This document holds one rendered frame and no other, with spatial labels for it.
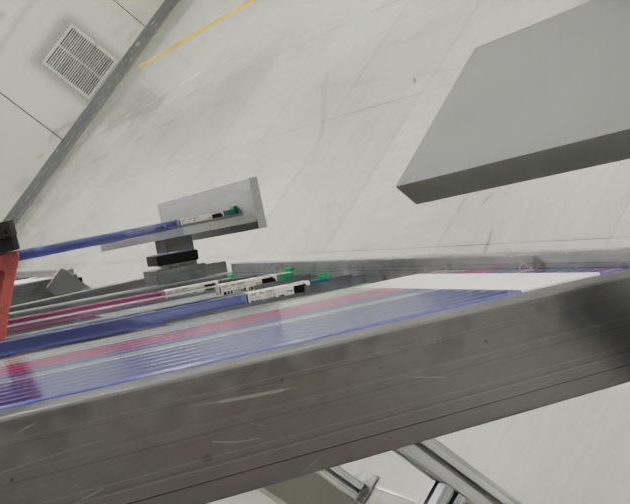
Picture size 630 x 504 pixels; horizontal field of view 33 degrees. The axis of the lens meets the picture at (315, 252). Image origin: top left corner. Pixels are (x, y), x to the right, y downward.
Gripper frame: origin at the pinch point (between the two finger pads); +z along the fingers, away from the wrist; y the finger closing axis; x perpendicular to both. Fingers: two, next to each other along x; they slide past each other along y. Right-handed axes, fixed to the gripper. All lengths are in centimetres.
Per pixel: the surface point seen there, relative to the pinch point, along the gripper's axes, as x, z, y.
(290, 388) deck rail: 4.4, 1.8, 48.9
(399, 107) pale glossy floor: 169, -14, -187
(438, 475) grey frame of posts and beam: 53, 36, -20
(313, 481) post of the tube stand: 44, 37, -39
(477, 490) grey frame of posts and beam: 58, 40, -21
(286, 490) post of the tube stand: 39, 36, -39
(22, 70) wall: 205, -117, -758
